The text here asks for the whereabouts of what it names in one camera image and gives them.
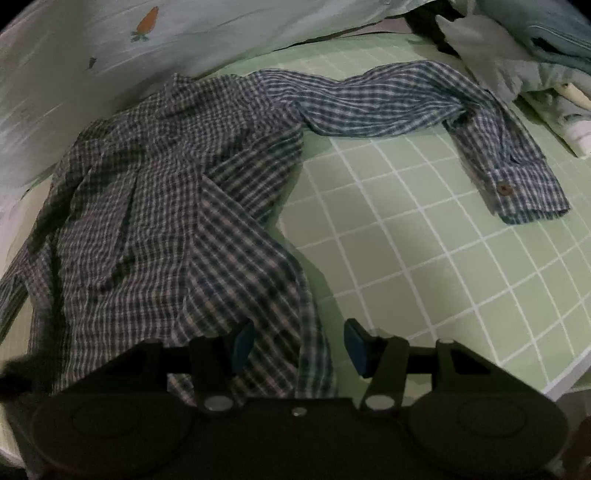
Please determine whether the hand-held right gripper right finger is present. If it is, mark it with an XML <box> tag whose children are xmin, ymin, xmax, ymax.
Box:
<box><xmin>344</xmin><ymin>318</ymin><xmax>498</xmax><ymax>413</ymax></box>

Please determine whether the dark cloth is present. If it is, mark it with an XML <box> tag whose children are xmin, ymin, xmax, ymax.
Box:
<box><xmin>404</xmin><ymin>0</ymin><xmax>465</xmax><ymax>51</ymax></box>

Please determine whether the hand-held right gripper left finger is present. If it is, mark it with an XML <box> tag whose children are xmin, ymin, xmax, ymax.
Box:
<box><xmin>102</xmin><ymin>320</ymin><xmax>257</xmax><ymax>415</ymax></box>

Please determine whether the pale patterned cloth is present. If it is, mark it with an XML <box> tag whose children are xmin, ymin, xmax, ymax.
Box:
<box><xmin>519</xmin><ymin>80</ymin><xmax>591</xmax><ymax>160</ymax></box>

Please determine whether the blue plaid shirt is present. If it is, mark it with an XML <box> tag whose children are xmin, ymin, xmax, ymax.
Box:
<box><xmin>0</xmin><ymin>60</ymin><xmax>573</xmax><ymax>403</ymax></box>

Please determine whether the white cloth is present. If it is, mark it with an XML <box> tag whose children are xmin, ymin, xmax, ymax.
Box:
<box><xmin>435</xmin><ymin>13</ymin><xmax>548</xmax><ymax>103</ymax></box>

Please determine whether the carrot print quilt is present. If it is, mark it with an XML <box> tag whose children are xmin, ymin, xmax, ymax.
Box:
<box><xmin>0</xmin><ymin>0</ymin><xmax>437</xmax><ymax>201</ymax></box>

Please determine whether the light blue folded cloth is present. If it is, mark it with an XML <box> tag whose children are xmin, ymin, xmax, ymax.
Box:
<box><xmin>475</xmin><ymin>0</ymin><xmax>591</xmax><ymax>77</ymax></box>

